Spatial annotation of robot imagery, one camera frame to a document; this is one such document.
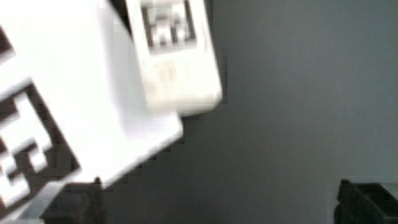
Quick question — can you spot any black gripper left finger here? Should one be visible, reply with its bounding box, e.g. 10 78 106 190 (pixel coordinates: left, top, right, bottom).
38 179 106 224

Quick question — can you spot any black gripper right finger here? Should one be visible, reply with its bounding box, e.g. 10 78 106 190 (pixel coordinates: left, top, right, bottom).
333 179 398 224

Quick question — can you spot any white table leg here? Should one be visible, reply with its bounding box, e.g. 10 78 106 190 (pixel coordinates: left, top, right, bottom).
125 0 221 116

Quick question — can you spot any white sheet with tags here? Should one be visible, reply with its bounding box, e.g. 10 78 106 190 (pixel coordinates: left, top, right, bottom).
0 0 182 220

